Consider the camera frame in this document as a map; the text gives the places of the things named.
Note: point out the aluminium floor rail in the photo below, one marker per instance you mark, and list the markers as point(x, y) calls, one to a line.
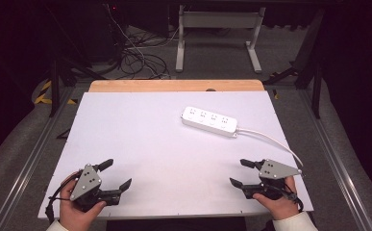
point(337, 166)
point(29, 166)

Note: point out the wooden table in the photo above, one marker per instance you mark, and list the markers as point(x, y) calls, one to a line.
point(174, 85)

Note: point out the person's left hand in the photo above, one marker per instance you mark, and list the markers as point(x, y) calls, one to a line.
point(74, 211)

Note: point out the white power strip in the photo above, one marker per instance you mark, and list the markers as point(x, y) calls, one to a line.
point(209, 121)

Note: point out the black metal stand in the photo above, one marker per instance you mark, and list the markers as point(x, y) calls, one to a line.
point(317, 93)

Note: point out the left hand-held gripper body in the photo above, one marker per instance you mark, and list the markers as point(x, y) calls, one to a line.
point(85, 183)

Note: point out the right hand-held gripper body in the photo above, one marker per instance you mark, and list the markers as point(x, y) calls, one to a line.
point(275, 170)

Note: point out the black tripod stand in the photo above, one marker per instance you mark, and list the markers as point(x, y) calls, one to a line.
point(54, 89)

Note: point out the yellow black hazard tape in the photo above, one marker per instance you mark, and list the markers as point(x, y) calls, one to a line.
point(42, 99)

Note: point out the white metal table frame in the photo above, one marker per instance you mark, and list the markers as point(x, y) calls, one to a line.
point(218, 20)

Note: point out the person's right hand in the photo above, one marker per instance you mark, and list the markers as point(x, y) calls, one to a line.
point(279, 205)

